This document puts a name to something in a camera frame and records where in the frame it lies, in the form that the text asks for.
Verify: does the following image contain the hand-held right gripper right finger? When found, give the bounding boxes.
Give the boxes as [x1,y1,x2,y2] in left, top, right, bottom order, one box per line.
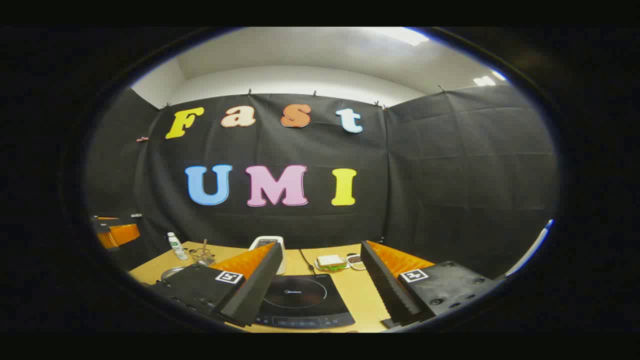
[360,240,506,330]

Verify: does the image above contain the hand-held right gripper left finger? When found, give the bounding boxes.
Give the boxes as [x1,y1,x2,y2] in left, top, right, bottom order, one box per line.
[147,241,284,328]

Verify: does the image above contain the black induction cooktop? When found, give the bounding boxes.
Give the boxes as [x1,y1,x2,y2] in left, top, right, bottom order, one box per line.
[252,272,357,330]

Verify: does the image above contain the white toaster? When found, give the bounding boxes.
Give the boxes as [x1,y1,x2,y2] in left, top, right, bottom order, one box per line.
[248,236,287,276]

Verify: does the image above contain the white drink bottle green cap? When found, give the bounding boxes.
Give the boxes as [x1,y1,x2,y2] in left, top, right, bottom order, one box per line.
[166,231,190,261]

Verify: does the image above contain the sandwich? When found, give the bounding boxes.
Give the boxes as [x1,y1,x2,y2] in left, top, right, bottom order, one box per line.
[316,254,348,272]

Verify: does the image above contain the ceiling light panel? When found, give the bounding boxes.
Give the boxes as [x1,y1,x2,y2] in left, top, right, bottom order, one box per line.
[472,70,507,87]

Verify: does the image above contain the wire mesh utensil holder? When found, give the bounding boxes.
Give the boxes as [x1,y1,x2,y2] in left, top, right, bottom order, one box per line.
[189,247,217,267]

